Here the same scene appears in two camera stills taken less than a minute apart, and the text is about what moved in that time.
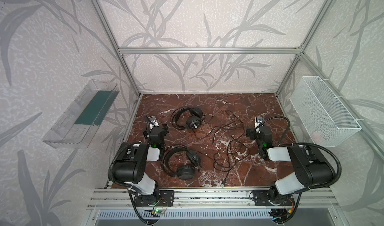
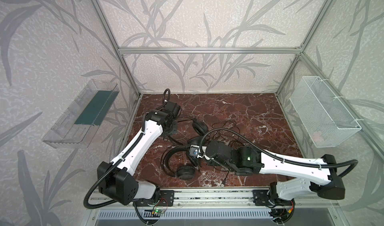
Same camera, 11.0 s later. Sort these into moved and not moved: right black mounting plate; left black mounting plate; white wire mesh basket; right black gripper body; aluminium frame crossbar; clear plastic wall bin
Moved: right black gripper body
Not moved: right black mounting plate; aluminium frame crossbar; left black mounting plate; clear plastic wall bin; white wire mesh basket
